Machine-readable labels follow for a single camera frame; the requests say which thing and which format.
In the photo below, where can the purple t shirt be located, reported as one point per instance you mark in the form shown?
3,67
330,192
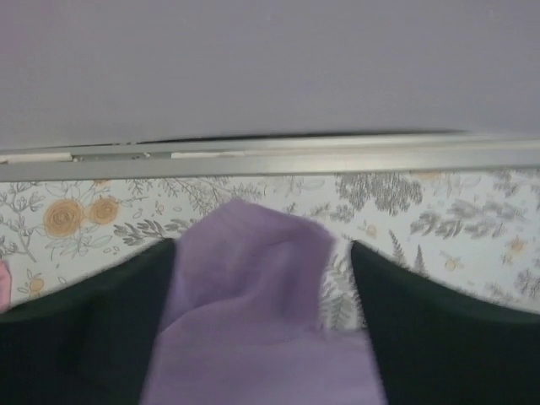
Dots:
242,323

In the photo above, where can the pink folded t shirt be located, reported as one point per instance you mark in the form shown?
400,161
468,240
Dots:
5,286

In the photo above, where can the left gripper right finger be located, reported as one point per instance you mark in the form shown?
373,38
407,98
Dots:
434,345

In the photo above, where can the floral table mat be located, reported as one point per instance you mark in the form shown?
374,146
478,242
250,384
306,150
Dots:
476,231

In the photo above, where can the aluminium frame rail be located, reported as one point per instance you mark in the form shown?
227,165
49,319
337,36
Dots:
345,152

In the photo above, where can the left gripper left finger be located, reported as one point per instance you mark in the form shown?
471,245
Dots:
92,342

